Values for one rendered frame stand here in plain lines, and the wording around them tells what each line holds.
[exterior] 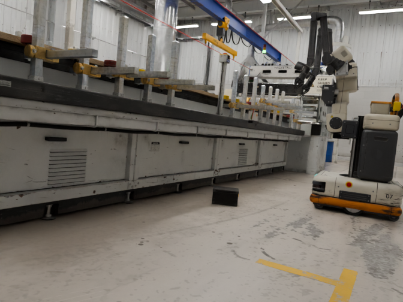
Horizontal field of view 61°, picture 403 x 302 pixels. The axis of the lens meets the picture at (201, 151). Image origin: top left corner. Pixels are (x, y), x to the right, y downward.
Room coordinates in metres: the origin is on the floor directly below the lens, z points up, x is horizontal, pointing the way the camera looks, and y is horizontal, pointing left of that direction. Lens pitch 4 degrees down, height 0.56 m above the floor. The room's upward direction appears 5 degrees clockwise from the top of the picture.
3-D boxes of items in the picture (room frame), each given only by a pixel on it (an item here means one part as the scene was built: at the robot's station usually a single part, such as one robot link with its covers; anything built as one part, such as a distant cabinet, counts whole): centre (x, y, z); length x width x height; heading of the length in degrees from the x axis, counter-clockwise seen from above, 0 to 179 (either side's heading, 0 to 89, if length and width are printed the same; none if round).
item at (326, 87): (3.08, -1.09, 0.99); 0.28 x 0.16 x 0.22; 156
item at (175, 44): (2.35, 0.24, 0.90); 0.04 x 0.04 x 0.48; 60
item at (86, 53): (1.47, 0.64, 0.82); 0.43 x 0.03 x 0.04; 60
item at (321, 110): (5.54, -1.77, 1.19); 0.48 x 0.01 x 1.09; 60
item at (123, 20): (1.91, 0.49, 0.90); 0.04 x 0.04 x 0.48; 60
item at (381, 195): (2.96, -1.36, 0.16); 0.67 x 0.64 x 0.25; 66
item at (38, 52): (1.50, 0.72, 0.82); 0.14 x 0.06 x 0.05; 150
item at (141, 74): (1.91, 0.39, 0.83); 0.43 x 0.03 x 0.04; 60
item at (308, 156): (6.22, -1.33, 0.95); 1.65 x 0.70 x 1.90; 60
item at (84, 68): (1.72, 0.60, 0.80); 0.14 x 0.06 x 0.05; 150
